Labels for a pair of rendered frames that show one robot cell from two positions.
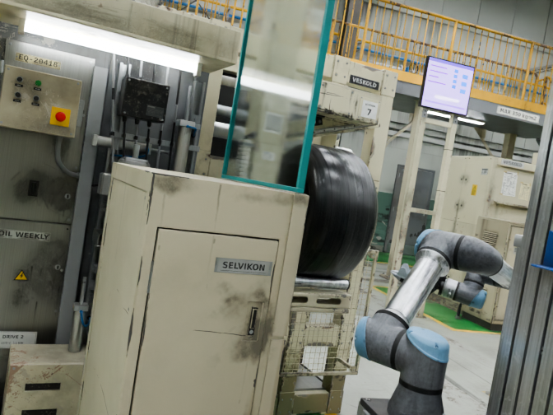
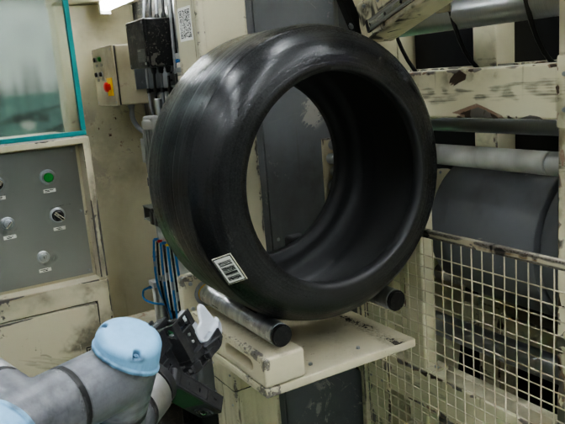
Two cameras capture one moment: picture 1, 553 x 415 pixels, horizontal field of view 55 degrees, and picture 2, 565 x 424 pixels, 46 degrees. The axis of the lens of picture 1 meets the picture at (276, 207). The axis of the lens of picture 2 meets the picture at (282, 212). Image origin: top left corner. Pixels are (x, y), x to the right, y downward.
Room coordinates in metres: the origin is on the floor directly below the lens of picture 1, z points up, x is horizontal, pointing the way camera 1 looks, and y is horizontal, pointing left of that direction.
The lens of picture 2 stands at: (2.20, -1.52, 1.38)
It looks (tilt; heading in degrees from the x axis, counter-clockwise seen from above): 12 degrees down; 87
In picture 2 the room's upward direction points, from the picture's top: 5 degrees counter-clockwise
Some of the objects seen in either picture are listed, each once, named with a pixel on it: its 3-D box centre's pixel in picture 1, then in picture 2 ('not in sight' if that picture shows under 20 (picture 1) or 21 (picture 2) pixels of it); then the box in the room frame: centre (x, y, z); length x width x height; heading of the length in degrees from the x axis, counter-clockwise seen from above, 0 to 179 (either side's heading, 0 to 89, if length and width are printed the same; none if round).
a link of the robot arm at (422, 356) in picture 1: (423, 356); not in sight; (1.42, -0.46, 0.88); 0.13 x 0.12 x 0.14; 51
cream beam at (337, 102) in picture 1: (316, 99); not in sight; (2.62, -0.11, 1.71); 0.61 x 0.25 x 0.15; 117
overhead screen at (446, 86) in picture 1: (446, 86); not in sight; (5.92, -1.64, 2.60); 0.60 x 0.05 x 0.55; 107
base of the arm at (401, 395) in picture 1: (418, 398); not in sight; (1.42, -0.46, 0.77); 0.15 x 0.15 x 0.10
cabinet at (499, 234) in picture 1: (515, 275); not in sight; (6.28, -2.93, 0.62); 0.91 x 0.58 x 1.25; 107
